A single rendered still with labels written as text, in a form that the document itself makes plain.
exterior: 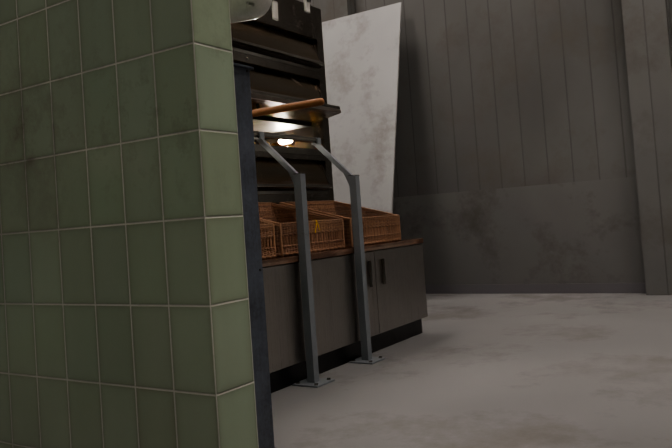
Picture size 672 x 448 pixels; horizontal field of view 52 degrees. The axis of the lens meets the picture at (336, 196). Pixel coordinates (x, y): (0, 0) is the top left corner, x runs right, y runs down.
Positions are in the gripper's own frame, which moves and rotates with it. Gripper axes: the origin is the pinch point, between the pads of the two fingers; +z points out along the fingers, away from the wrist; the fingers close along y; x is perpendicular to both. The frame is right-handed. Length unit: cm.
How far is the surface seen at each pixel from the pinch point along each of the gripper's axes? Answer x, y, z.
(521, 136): 379, -22, 7
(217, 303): -111, 54, 89
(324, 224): 92, -47, 75
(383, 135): 336, -130, -2
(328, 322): 84, -42, 122
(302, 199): 60, -38, 63
